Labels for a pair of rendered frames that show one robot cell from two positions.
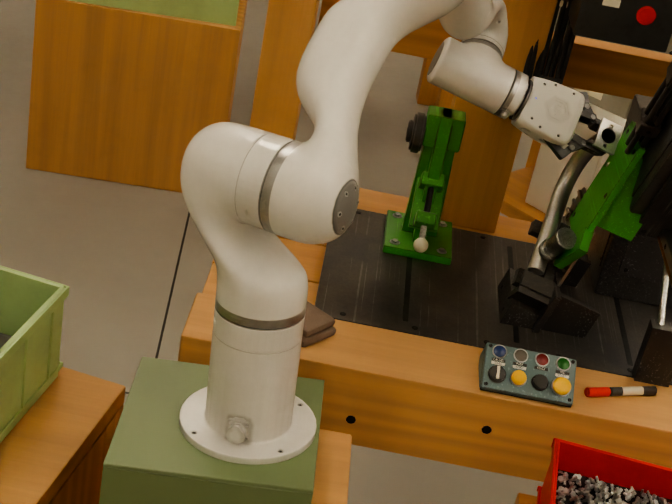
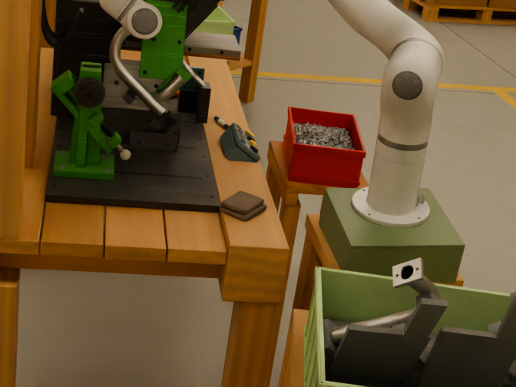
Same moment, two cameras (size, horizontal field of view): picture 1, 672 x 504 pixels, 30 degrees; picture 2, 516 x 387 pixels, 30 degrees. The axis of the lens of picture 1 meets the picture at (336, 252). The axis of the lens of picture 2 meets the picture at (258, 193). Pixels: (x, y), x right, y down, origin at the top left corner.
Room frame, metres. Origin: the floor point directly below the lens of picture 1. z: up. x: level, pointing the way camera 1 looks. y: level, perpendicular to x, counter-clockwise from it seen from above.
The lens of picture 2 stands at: (2.12, 2.12, 1.92)
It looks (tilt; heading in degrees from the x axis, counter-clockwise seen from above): 25 degrees down; 259
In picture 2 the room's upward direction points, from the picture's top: 9 degrees clockwise
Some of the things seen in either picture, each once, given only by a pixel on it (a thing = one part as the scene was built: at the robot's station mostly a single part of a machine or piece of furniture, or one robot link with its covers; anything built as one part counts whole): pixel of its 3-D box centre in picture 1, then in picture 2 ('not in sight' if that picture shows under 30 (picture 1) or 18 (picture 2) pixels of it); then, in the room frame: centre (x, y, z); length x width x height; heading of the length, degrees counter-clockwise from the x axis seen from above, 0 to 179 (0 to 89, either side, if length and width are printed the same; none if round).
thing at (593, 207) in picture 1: (624, 189); (163, 37); (1.96, -0.46, 1.17); 0.13 x 0.12 x 0.20; 91
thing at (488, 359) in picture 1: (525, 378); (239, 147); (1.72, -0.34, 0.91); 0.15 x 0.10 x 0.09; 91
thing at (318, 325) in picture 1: (300, 320); (243, 205); (1.75, 0.04, 0.91); 0.10 x 0.08 x 0.03; 51
